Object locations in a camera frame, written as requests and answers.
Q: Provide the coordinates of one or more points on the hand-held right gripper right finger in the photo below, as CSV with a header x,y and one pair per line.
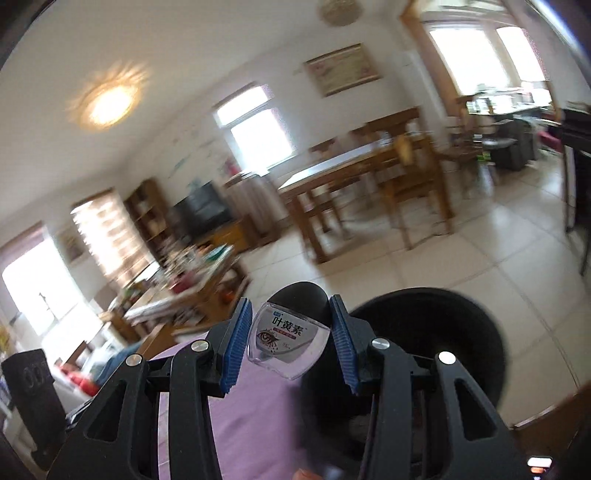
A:
x,y
344,346

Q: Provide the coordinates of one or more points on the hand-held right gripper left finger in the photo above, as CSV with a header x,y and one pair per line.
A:
x,y
235,350

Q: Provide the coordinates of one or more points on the clear eye drop bottle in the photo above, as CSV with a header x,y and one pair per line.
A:
x,y
286,337

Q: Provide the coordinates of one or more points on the black trash bin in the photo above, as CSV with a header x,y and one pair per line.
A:
x,y
461,323

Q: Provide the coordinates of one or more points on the wooden coffee table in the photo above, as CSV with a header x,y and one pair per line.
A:
x,y
184,295

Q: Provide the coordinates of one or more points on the purple cloth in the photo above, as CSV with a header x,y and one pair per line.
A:
x,y
258,429

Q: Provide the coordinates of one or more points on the wooden television cabinet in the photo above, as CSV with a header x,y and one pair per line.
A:
x,y
231,237

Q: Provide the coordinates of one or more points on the black flat television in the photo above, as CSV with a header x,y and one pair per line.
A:
x,y
203,210

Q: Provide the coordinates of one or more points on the red cushion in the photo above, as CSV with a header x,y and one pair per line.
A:
x,y
81,383

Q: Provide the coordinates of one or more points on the wooden bookshelf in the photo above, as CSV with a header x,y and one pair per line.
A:
x,y
147,217

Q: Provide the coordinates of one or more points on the window roller blind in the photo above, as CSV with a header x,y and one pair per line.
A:
x,y
111,240

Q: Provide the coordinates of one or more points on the wooden dining table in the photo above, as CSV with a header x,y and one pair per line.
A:
x,y
332,170

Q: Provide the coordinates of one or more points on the black tower appliance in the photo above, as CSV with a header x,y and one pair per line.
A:
x,y
37,406

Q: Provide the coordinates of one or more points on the large bright window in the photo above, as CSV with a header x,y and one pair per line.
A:
x,y
37,295

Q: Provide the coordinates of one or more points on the bright room window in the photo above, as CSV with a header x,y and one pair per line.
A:
x,y
258,134

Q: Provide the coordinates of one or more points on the round ceiling lamp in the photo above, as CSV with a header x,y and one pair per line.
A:
x,y
108,104

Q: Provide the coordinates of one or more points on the black upright piano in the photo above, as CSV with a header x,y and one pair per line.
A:
x,y
577,152

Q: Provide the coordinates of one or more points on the balcony window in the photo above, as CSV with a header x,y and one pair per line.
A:
x,y
471,55

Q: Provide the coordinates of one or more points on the small ceiling lamp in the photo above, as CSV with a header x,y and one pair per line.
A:
x,y
337,9

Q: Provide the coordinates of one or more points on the framed wall picture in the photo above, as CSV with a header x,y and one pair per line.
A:
x,y
344,69

